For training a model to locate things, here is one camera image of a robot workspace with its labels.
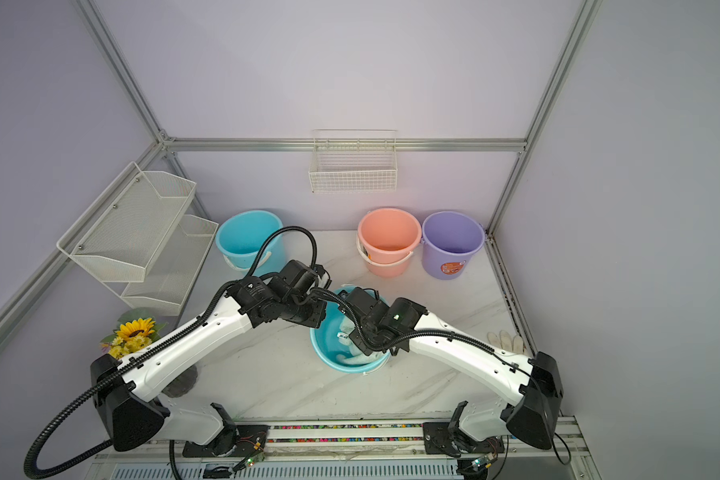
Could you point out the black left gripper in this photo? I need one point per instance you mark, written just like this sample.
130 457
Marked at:
318 314

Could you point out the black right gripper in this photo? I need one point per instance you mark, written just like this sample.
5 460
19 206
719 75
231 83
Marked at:
367 346

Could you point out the mint green microfibre cloth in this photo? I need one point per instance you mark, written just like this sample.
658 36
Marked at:
353 355

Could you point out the teal bucket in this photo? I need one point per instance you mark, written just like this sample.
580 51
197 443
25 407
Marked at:
326 345

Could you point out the teal bucket being wiped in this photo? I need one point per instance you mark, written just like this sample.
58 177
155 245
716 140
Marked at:
240 238

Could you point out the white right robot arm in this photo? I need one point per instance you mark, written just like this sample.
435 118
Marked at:
528 390

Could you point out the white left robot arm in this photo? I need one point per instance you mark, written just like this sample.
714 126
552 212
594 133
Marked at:
130 408

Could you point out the pink plastic bucket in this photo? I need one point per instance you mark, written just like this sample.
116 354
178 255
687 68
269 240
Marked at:
386 241

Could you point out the purple plastic bucket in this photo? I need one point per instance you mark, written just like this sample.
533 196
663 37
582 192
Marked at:
450 240

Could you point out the white work glove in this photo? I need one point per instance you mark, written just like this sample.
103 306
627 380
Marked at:
503 340

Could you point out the sunflower bouquet in vase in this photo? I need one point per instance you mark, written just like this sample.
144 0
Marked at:
136 329

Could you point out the white two-tier mesh shelf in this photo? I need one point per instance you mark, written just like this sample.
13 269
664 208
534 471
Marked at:
140 240

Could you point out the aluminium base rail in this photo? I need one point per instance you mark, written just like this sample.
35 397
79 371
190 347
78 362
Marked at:
344 449

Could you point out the white wire wall basket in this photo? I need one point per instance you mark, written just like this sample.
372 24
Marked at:
353 161

